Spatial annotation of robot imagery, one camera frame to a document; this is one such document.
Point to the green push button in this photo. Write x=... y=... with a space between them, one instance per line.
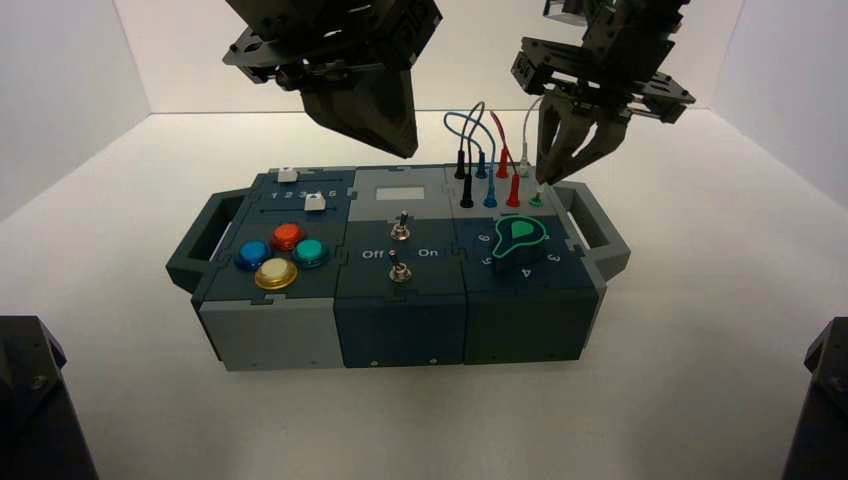
x=310 y=252

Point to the yellow push button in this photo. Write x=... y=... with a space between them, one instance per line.
x=276 y=272

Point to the white display window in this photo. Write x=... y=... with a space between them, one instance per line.
x=401 y=194

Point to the green banana socket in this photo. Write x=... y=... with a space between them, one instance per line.
x=535 y=203

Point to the green rotary knob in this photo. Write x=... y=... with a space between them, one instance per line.
x=520 y=242

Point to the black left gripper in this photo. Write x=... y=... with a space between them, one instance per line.
x=331 y=40

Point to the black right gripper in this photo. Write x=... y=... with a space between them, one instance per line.
x=623 y=60

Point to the white slider knob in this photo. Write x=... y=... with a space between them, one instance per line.
x=287 y=175
x=315 y=202

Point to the metal toggle switch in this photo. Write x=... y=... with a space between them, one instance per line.
x=400 y=230
x=398 y=272

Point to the blue push button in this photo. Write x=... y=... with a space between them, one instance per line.
x=255 y=254

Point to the grey and teal task box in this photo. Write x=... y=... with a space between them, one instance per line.
x=397 y=324

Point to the red push button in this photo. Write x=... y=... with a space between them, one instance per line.
x=288 y=235

